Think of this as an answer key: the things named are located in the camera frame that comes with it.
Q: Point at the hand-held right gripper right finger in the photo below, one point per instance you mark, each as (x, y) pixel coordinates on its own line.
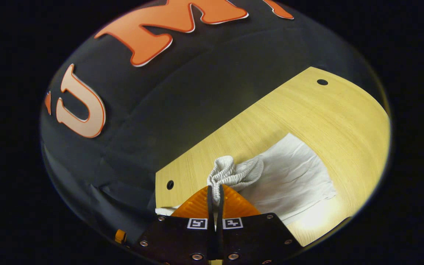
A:
(256, 239)

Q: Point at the black backdrop cloth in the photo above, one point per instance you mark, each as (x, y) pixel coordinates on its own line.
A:
(153, 110)

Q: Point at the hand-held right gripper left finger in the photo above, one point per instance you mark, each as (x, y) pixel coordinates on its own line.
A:
(175, 239)

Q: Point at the white jeans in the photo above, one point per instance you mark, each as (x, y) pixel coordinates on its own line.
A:
(289, 176)

